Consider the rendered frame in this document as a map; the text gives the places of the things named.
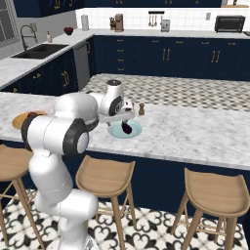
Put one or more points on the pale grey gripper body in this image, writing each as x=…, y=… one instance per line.
x=117, y=116

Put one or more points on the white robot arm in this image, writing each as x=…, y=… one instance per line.
x=52, y=133

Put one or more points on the dark purple eggplant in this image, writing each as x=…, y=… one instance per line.
x=126, y=127

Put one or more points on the brown chicken drumstick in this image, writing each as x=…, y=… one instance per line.
x=33, y=114

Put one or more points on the light blue plate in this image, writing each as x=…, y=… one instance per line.
x=135, y=130

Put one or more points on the brown pepper mill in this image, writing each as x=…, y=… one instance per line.
x=141, y=110

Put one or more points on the grey dishwasher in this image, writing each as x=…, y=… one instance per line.
x=81, y=65

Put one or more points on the wooden bar stool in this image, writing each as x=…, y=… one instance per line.
x=215, y=195
x=13, y=162
x=105, y=177

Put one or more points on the navy island front panel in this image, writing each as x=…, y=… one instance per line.
x=156, y=182

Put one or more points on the navy base cupboards under sink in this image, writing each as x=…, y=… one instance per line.
x=49, y=78

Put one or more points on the navy base cupboards long run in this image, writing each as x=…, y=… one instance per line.
x=188, y=58

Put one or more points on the pot with kitchen tools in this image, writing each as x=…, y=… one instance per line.
x=112, y=24

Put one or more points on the white paper towel roll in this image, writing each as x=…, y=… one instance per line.
x=85, y=22

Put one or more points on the black sink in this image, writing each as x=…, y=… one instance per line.
x=40, y=51

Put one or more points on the white soap dispenser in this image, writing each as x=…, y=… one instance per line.
x=49, y=37

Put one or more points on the dark curved tap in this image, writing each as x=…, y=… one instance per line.
x=23, y=34

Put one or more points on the black toaster oven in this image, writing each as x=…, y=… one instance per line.
x=229, y=24

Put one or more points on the window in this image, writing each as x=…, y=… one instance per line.
x=6, y=22

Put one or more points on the rail with hanging tools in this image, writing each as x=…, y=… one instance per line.
x=155, y=17

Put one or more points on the navy wall cupboards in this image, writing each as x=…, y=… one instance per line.
x=97, y=3

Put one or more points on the white wall socket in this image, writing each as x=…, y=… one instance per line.
x=208, y=16

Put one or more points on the wooden wall shelf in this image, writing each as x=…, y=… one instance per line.
x=235, y=6

